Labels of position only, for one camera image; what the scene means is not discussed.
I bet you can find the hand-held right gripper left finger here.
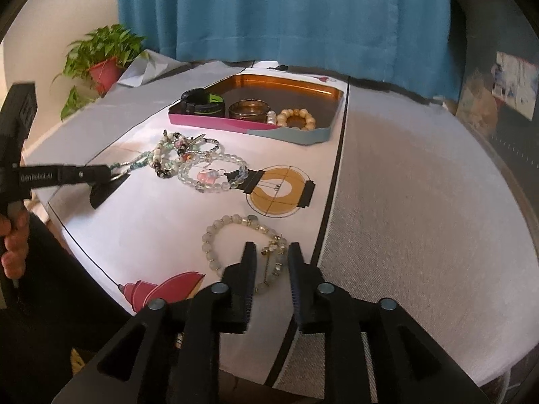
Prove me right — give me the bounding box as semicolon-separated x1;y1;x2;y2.
57;242;257;404

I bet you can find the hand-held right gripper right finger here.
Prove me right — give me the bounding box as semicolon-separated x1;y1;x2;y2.
287;243;491;404

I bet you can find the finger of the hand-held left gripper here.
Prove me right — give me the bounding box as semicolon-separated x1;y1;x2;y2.
19;164;114;187
90;174;129;210

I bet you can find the turquoise bead bracelet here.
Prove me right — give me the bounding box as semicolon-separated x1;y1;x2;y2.
112;151;165;177

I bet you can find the pale jade bead bracelet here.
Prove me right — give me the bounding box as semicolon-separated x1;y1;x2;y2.
202;214;289;295

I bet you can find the mixed dark bead bracelet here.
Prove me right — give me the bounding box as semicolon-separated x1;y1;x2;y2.
154;132;220;177

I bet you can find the clear bead bracelet pink charm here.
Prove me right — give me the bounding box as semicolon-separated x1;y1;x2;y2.
177;151;249;194

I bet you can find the black and green watch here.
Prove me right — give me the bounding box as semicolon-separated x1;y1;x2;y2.
181;88;226;117

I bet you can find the bronze bangle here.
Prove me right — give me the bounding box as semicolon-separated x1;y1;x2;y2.
228;100;270;125

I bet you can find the cream bead bracelet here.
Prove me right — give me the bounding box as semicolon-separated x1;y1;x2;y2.
276;108;316;131

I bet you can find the orange tray with pink rim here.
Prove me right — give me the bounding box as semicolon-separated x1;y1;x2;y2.
168;73;347;146

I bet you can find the person's left forearm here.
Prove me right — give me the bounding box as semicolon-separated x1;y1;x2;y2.
0;212;139;404

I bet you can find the person's left hand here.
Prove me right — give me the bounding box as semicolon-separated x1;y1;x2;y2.
0;214;29;280

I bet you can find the white printed table runner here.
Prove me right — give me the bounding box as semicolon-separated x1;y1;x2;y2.
48;61;350;388

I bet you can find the green potted plant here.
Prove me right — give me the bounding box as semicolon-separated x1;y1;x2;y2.
53;24;150;121

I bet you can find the grey tablecloth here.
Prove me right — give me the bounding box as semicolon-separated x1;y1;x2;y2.
25;53;535;388

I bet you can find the blue curtain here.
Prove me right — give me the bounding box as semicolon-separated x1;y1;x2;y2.
118;0;459;102

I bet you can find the white sticker label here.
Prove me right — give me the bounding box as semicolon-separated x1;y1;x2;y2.
493;50;539;119

